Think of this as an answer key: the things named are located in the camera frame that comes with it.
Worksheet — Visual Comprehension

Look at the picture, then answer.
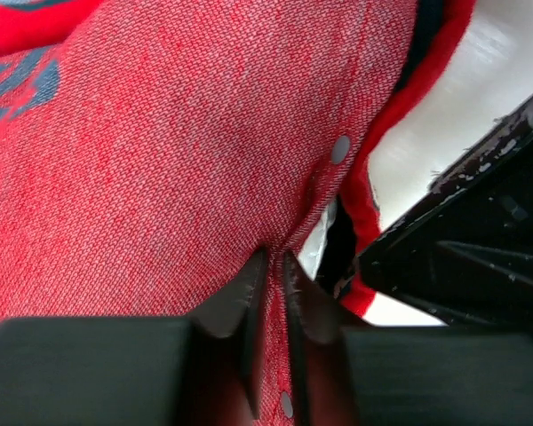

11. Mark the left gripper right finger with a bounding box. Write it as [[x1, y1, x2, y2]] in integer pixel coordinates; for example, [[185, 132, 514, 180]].
[[282, 253, 533, 425]]

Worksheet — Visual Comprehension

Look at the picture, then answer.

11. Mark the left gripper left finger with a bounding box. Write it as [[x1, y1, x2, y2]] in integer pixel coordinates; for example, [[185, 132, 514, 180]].
[[0, 249, 267, 425]]

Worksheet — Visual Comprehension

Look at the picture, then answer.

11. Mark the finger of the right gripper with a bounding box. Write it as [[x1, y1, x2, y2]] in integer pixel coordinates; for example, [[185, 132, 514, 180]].
[[354, 95, 533, 325]]

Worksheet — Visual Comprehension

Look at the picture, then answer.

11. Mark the red pillowcase with grey print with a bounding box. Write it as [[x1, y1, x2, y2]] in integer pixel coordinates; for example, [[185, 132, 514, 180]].
[[0, 1, 474, 425]]

